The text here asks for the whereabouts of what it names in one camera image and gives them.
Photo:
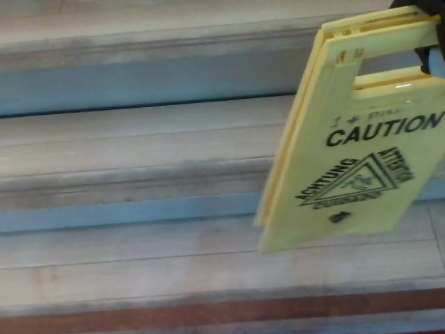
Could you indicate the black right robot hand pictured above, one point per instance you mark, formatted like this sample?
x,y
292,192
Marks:
x,y
441,52

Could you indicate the grey wooden staircase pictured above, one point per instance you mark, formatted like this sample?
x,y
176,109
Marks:
x,y
139,156

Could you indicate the yellow folding caution sign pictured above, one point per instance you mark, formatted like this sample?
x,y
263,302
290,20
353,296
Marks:
x,y
313,167

